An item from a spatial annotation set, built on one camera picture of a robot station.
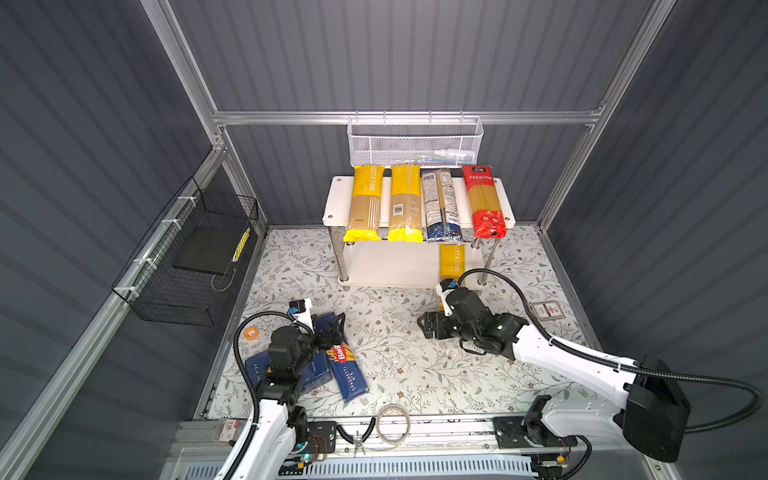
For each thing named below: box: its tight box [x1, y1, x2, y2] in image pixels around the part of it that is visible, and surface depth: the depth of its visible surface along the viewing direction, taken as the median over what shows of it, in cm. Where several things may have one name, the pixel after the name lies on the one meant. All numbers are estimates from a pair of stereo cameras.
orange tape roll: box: [244, 326, 259, 341], surface depth 93 cm
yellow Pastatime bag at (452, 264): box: [439, 243, 466, 312], surface depth 103 cm
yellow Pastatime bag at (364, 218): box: [343, 165, 385, 242], surface depth 77 cm
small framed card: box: [531, 300, 566, 321], surface depth 96 cm
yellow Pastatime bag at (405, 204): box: [388, 164, 424, 243], surface depth 77 cm
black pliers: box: [336, 417, 376, 457], surface depth 75 cm
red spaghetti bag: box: [462, 165, 507, 239], surface depth 77 cm
